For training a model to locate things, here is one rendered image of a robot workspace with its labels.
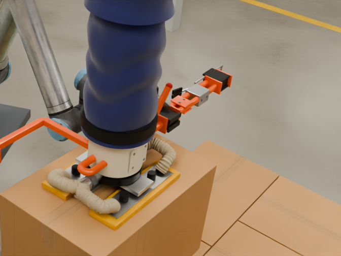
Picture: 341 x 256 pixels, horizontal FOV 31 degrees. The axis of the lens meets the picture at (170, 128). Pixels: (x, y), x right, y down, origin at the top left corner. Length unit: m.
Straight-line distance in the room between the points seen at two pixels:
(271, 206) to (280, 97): 1.95
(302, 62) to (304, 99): 0.57
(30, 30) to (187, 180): 0.71
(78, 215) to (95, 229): 0.08
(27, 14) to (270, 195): 1.32
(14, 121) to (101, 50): 1.11
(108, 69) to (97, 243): 0.49
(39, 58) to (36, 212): 0.54
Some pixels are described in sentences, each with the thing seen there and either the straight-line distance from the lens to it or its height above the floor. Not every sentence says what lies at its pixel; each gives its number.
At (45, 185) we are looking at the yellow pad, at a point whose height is 1.02.
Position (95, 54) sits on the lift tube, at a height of 1.49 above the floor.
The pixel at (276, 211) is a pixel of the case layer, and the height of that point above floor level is 0.54.
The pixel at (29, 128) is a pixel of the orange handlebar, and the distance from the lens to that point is 1.94.
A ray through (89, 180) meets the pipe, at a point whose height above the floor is 1.10.
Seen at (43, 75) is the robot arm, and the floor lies 1.19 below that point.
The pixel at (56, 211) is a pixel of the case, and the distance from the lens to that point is 1.85.
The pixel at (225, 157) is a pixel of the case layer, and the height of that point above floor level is 0.54.
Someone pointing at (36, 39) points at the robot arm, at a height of 1.30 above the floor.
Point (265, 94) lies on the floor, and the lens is 4.55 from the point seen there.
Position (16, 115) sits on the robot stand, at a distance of 2.70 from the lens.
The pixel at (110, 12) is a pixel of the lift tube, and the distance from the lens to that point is 1.55.
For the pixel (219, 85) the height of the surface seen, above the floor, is 1.14.
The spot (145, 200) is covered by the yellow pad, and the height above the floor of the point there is 1.02.
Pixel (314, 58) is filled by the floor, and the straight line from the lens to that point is 5.23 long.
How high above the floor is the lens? 2.27
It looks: 35 degrees down
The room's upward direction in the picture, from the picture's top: 8 degrees clockwise
